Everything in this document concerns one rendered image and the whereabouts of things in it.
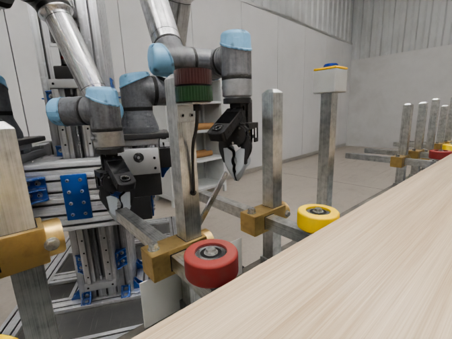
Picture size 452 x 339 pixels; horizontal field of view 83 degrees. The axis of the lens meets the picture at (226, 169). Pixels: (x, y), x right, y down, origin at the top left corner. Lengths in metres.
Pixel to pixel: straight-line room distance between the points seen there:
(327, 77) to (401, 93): 7.33
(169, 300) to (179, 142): 0.33
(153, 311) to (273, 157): 0.42
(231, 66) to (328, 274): 0.48
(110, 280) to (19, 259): 1.00
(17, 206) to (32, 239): 0.04
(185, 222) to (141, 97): 0.67
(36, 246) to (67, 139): 0.84
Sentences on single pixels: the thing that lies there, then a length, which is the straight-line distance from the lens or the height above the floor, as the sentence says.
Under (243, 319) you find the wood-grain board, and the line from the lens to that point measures 0.30.
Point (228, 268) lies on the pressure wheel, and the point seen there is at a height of 0.90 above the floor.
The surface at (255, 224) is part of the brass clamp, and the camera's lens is 0.61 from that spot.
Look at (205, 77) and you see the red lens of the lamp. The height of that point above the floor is 1.16.
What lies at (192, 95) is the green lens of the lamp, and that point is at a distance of 0.41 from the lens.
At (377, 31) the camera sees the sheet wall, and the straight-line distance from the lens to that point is 8.54.
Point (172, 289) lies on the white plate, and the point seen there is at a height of 0.76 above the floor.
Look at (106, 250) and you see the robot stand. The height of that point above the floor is 0.52.
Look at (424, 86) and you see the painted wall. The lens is 8.05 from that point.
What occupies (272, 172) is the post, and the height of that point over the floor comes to 0.96.
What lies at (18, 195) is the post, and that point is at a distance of 0.40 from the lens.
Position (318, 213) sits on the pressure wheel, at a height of 0.90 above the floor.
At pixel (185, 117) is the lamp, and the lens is 0.46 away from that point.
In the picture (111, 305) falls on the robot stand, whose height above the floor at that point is 0.21.
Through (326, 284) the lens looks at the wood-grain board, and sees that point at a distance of 0.36.
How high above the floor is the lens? 1.11
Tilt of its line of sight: 13 degrees down
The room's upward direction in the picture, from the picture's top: 2 degrees counter-clockwise
